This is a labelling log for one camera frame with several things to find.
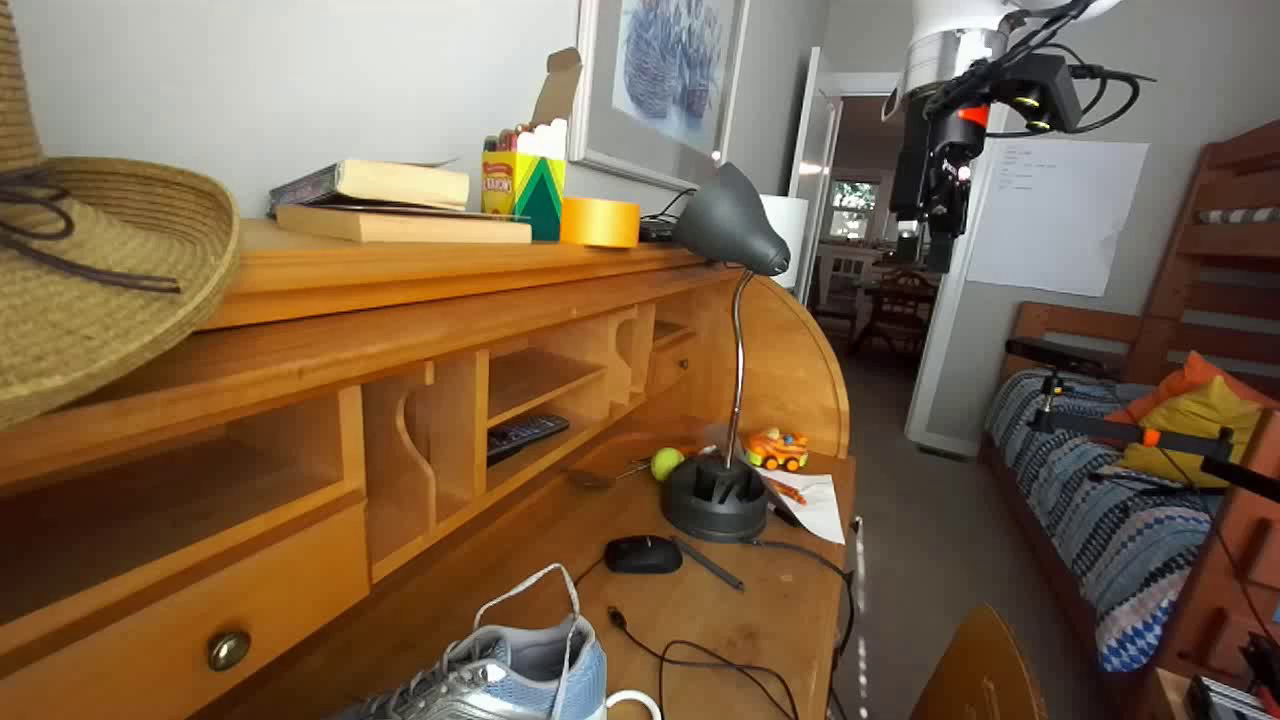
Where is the brass drawer knob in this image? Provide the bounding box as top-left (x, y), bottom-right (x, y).
top-left (202, 628), bottom-right (253, 672)

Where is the grey blue sneaker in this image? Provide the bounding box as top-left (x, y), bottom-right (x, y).
top-left (334, 564), bottom-right (662, 720)

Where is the tan bottom book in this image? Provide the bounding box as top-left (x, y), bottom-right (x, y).
top-left (276, 205), bottom-right (533, 243)

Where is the framed blue picture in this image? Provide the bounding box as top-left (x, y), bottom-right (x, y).
top-left (571, 0), bottom-right (747, 186)

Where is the yellow-green tennis ball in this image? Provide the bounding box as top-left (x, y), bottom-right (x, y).
top-left (648, 447), bottom-right (684, 478)

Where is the yellow green crayon box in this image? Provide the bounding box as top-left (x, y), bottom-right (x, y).
top-left (480, 49), bottom-right (581, 241)

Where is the bed with striped blanket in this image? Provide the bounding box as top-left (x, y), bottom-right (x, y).
top-left (984, 305), bottom-right (1277, 681)

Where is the straw sun hat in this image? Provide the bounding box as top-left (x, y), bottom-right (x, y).
top-left (0, 0), bottom-right (240, 427)

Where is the yellow tape roll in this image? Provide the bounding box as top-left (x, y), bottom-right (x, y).
top-left (558, 196), bottom-right (638, 249)

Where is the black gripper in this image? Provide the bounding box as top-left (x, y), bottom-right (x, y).
top-left (890, 98), bottom-right (987, 272)

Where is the beige top book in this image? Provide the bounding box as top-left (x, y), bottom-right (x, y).
top-left (267, 161), bottom-right (473, 213)

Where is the black computer mouse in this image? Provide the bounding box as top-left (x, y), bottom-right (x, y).
top-left (602, 537), bottom-right (684, 575)

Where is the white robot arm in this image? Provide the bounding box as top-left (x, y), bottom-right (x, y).
top-left (890, 0), bottom-right (1145, 272)

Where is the wooden chair back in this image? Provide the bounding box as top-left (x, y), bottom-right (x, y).
top-left (911, 608), bottom-right (1046, 720)

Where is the grey gooseneck desk lamp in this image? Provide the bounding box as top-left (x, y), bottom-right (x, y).
top-left (660, 163), bottom-right (793, 542)

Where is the black pen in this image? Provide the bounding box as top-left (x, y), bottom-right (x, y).
top-left (672, 537), bottom-right (742, 592)

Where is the white paper sheet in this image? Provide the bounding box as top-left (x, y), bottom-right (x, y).
top-left (768, 471), bottom-right (842, 542)

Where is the yellow pillow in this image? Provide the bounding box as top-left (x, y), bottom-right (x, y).
top-left (1121, 381), bottom-right (1260, 487)

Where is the black remote control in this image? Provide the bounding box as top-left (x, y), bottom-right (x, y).
top-left (488, 416), bottom-right (566, 462)

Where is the wooden roll-top desk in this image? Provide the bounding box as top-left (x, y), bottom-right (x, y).
top-left (0, 230), bottom-right (851, 720)

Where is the black usb cable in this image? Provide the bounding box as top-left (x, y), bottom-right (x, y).
top-left (602, 537), bottom-right (857, 720)

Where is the orange pillow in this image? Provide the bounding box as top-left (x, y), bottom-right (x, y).
top-left (1106, 352), bottom-right (1280, 422)

